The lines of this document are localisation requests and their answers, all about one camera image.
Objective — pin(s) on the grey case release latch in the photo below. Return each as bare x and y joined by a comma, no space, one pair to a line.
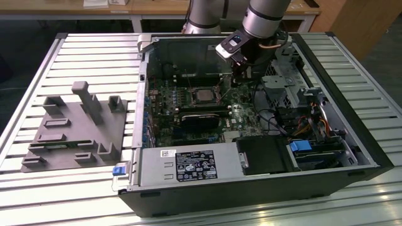
144,42

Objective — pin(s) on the CPU socket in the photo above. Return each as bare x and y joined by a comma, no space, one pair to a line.
189,103

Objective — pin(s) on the grey parts rack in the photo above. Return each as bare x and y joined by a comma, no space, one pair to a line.
77,141

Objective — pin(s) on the black and white wrist camera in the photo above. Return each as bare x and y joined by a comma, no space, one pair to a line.
230,44

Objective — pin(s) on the white box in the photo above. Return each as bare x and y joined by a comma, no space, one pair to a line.
117,2
93,3

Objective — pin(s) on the silver power supply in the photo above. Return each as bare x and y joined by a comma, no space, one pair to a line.
151,164

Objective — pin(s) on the silver heat sink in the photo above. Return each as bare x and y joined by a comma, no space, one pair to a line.
231,136

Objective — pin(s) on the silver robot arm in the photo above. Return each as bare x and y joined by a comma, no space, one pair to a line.
263,14

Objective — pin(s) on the green RAM stick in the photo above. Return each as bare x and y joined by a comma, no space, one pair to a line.
56,147

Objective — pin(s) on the black drive bay box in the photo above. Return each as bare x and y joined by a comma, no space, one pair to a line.
260,155

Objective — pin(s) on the wooden cabinet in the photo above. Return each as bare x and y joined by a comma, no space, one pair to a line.
360,23

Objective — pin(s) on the hard disk in blue carrier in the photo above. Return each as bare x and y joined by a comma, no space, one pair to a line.
299,147

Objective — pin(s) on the black graphics card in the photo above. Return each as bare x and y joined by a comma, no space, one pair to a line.
200,122

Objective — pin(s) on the blue case latch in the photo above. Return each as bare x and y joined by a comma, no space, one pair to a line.
119,170

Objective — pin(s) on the wooden desk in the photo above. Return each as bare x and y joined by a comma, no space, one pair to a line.
47,12

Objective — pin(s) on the metal drive cage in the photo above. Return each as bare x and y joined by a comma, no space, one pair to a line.
278,81

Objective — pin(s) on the green motherboard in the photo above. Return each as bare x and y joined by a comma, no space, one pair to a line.
243,117

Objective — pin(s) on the black RAM slot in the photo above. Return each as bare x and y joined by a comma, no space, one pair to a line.
202,107
202,111
200,78
200,75
200,81

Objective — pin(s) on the black PC case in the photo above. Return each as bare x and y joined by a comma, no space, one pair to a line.
219,202

